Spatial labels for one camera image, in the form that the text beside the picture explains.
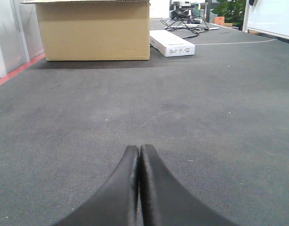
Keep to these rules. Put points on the green potted plant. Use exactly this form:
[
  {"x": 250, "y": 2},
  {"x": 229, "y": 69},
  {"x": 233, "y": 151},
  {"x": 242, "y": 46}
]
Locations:
[{"x": 232, "y": 10}]

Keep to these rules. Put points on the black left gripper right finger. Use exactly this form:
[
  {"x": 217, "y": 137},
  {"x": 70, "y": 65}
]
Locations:
[{"x": 165, "y": 202}]

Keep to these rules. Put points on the white board panel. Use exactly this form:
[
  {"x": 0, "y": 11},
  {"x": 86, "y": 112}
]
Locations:
[{"x": 268, "y": 17}]

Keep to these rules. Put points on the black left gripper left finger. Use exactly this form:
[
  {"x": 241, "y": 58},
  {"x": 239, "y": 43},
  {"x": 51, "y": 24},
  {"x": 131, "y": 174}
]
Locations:
[{"x": 115, "y": 203}]

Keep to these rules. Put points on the red tape strip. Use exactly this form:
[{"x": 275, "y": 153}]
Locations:
[{"x": 21, "y": 68}]

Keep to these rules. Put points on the large brown cardboard box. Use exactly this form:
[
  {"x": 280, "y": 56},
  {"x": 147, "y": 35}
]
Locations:
[{"x": 93, "y": 30}]

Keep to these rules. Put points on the long white carton box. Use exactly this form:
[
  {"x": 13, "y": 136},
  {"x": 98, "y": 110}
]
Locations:
[{"x": 170, "y": 45}]

